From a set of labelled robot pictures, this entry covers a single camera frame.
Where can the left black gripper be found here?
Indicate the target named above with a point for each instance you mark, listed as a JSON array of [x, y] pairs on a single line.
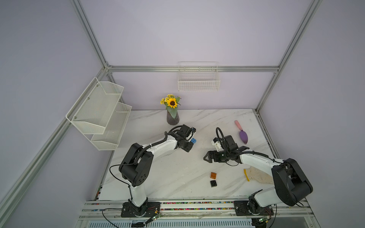
[[187, 149]]

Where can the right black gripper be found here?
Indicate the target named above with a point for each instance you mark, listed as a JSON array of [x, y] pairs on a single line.
[[216, 157]]

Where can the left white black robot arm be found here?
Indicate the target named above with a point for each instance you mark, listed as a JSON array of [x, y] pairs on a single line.
[[136, 165]]

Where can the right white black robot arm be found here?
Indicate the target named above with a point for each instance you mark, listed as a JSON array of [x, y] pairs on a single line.
[[290, 183]]

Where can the orange lego brick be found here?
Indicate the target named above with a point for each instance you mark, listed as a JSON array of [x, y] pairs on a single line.
[[213, 175]]

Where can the black lego brick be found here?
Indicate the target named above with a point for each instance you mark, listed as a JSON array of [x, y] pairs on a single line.
[[213, 183]]

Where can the sunflower in grey vase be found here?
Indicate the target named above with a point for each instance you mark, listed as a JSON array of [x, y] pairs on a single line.
[[171, 103]]

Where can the white mesh two-tier shelf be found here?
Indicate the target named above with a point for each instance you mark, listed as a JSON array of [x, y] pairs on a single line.
[[100, 115]]

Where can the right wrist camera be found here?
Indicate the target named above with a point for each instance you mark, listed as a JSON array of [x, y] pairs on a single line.
[[216, 143]]

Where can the yellow handled brush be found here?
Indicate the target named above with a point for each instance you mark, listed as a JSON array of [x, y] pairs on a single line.
[[247, 178]]

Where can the purple trowel pink handle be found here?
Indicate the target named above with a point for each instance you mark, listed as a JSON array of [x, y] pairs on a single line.
[[243, 135]]

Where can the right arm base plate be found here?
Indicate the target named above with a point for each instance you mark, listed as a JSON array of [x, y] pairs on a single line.
[[250, 208]]

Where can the white wire wall basket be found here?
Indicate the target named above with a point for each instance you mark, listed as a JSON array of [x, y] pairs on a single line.
[[196, 76]]

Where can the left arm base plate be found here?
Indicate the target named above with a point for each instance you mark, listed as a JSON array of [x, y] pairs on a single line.
[[139, 209]]

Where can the aluminium frame rail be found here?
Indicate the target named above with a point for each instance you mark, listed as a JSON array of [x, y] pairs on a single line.
[[190, 209]]

